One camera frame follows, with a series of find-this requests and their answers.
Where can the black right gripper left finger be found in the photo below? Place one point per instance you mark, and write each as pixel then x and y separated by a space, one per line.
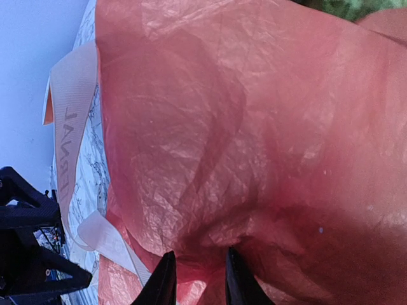
pixel 160 289

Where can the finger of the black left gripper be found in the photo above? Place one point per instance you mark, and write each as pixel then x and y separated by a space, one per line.
pixel 31 271
pixel 15 187

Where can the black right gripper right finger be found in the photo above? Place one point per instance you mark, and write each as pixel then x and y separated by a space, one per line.
pixel 241 286

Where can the cream ribbon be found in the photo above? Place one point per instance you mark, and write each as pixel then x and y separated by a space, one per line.
pixel 72 106

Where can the brown orange wrapping paper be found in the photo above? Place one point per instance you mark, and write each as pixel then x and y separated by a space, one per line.
pixel 266 126

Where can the green leafy fake stem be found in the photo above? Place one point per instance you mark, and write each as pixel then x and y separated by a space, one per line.
pixel 352 10

